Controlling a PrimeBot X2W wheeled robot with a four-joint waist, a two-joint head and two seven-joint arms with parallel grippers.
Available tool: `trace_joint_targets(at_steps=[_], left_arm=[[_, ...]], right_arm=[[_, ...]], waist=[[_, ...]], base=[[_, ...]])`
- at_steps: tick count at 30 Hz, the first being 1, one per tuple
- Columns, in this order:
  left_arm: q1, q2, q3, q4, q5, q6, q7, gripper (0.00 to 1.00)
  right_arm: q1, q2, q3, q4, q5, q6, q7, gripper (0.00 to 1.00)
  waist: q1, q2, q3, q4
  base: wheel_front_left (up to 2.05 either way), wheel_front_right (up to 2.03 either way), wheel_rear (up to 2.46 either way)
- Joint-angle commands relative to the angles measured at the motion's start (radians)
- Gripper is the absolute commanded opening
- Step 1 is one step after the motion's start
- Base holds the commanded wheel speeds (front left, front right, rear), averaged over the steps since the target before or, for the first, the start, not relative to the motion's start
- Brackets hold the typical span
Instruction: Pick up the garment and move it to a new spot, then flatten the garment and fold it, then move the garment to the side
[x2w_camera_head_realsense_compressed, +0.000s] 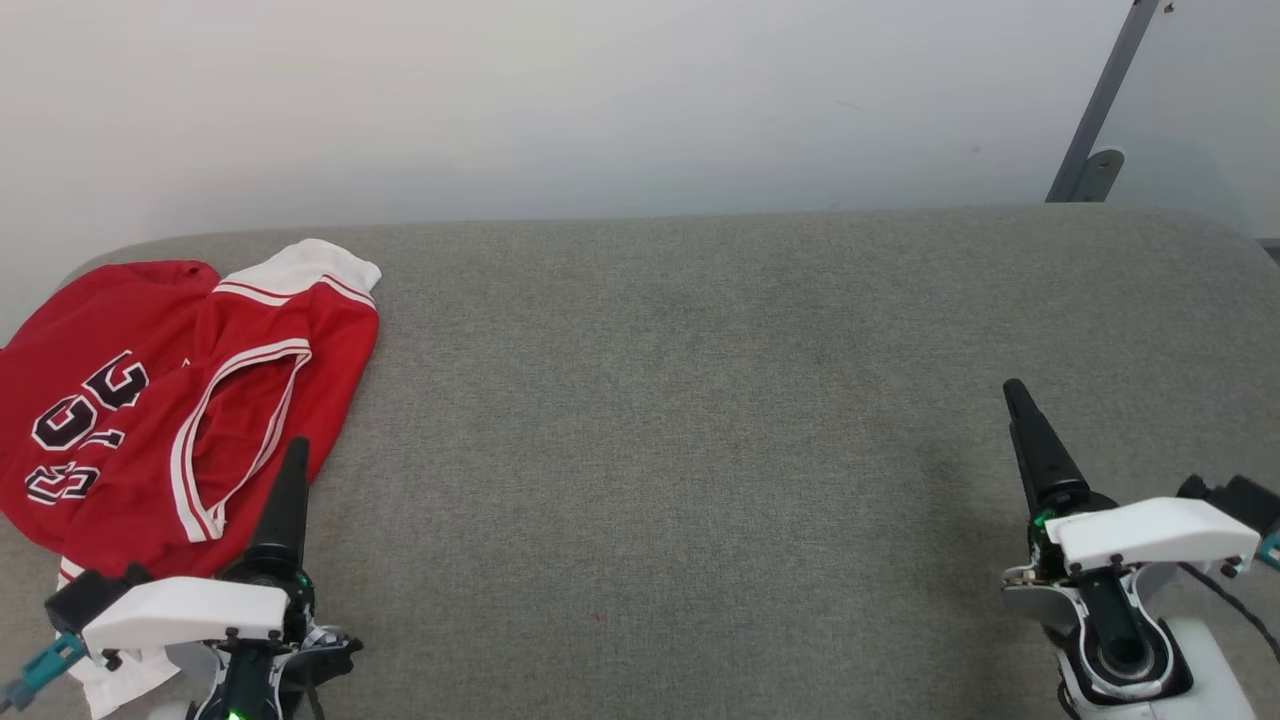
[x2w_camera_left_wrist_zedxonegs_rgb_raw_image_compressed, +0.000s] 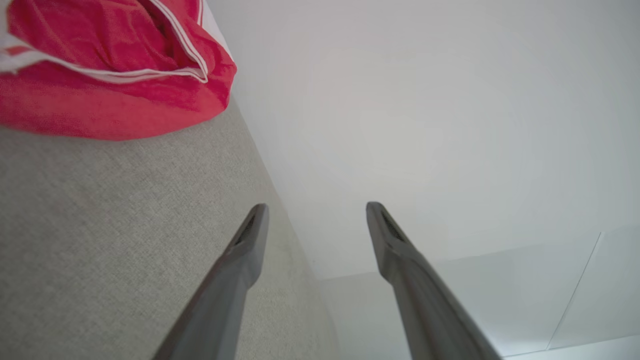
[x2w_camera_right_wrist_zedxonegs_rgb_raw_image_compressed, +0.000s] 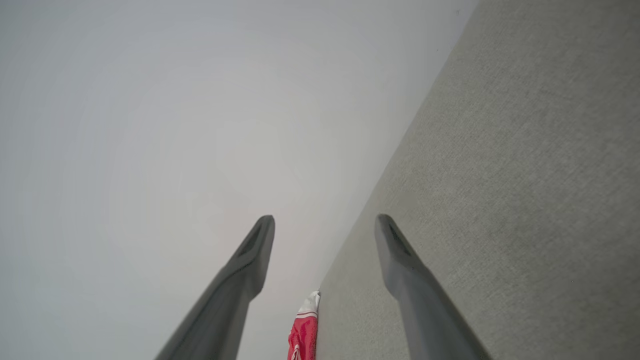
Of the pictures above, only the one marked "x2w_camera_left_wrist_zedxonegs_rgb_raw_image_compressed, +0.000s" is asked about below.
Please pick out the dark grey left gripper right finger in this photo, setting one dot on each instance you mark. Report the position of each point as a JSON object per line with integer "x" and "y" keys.
{"x": 430, "y": 310}

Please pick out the red basketball jersey white trim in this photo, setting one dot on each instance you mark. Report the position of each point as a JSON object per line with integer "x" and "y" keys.
{"x": 100, "y": 105}

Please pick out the grey fabric sofa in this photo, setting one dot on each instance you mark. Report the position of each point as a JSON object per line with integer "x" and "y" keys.
{"x": 125, "y": 225}

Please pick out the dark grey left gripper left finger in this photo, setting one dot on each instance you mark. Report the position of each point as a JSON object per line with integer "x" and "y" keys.
{"x": 220, "y": 305}

